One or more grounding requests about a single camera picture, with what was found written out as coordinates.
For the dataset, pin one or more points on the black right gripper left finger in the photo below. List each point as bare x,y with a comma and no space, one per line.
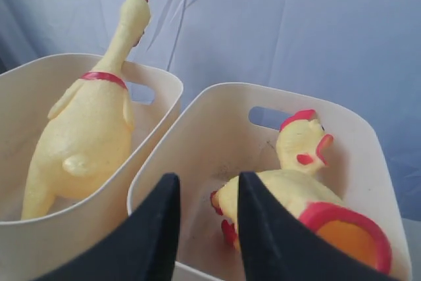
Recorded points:
143,247

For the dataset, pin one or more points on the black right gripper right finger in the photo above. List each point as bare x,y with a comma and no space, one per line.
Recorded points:
275,245

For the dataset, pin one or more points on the headless yellow chicken body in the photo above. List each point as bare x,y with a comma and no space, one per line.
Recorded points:
295,190

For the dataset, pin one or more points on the yellow rubber chicken front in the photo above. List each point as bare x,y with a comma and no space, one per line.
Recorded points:
89,131

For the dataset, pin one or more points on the detached yellow chicken head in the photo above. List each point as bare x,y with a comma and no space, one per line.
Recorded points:
301,142

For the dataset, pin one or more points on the cream bin marked O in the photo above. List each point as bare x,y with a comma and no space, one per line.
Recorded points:
32,248

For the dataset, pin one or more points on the cream bin marked X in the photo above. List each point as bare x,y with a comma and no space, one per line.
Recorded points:
214,140

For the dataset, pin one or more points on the blue-grey backdrop curtain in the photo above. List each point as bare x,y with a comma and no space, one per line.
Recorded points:
362,54

